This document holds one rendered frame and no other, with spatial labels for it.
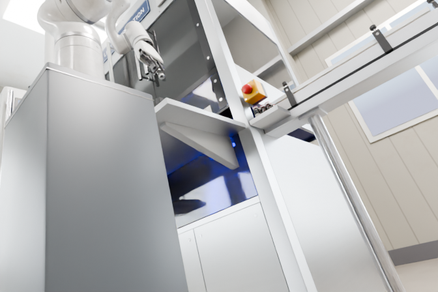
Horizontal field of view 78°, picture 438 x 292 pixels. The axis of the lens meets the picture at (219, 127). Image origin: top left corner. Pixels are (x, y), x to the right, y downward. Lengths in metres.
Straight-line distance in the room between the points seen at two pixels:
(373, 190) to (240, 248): 2.02
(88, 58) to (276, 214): 0.75
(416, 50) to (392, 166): 1.94
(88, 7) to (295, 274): 1.02
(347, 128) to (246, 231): 2.15
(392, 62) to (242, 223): 0.75
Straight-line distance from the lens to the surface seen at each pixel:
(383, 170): 2.91
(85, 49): 0.81
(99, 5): 0.93
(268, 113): 1.03
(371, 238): 1.05
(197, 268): 1.24
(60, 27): 0.88
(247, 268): 1.08
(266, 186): 1.00
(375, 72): 1.06
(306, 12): 3.69
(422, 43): 1.07
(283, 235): 0.99
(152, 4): 1.90
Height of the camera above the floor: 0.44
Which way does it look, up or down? 25 degrees up
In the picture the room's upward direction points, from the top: 17 degrees counter-clockwise
